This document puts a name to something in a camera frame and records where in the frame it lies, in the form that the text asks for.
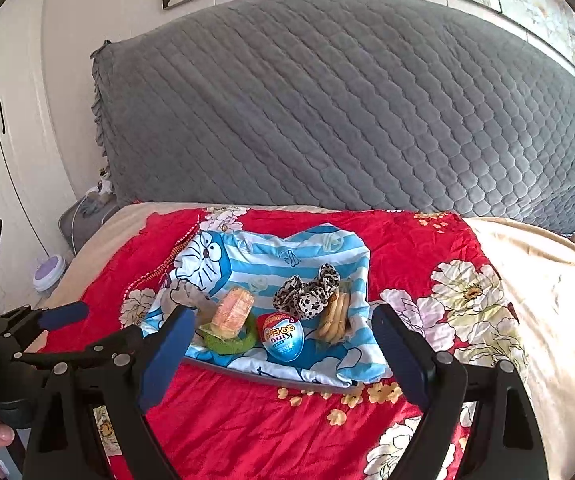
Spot floral wall painting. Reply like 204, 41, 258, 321
490, 0, 575, 72

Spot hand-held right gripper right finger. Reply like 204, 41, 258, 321
371, 304, 548, 480

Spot red floral blanket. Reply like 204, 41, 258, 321
24, 207, 528, 480

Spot orange wafer snack packet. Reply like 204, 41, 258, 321
198, 286, 256, 343

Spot grey tray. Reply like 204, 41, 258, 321
181, 355, 365, 397

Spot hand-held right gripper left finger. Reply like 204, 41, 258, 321
22, 305, 198, 480

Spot white wardrobe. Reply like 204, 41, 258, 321
0, 15, 75, 316

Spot purple white round device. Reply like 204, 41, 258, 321
34, 254, 67, 292

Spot yellow biscuit snack packet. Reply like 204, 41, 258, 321
316, 282, 354, 346

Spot green fluffy hair ring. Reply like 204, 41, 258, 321
202, 317, 258, 357

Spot leopard print scrunchie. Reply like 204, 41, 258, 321
273, 262, 343, 321

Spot blue red egg-shaped candy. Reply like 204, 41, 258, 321
257, 311, 305, 363

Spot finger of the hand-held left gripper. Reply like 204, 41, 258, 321
0, 301, 90, 356
12, 325, 145, 378

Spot grey bedside stool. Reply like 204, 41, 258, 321
58, 197, 120, 261

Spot grey quilted headboard cover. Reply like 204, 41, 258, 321
90, 0, 575, 236

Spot blue striped cartoon cloth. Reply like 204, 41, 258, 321
142, 225, 393, 386

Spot grey patterned cloth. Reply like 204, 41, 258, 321
82, 170, 115, 216

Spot beige sheer scrunchie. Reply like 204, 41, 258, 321
160, 280, 215, 316

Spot white cable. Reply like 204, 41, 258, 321
70, 187, 113, 258

